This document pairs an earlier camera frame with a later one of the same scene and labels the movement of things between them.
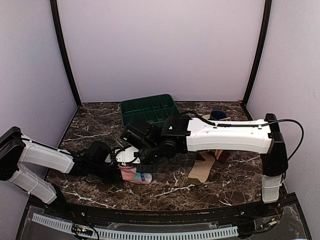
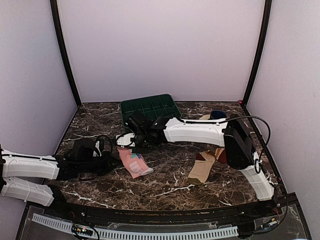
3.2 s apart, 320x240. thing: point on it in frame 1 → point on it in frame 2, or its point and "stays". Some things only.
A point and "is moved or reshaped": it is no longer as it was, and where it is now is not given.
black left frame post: [61, 44] stays
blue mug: [218, 114] stays
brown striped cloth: [204, 160] stays
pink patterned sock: [129, 173] is moved or reshaped
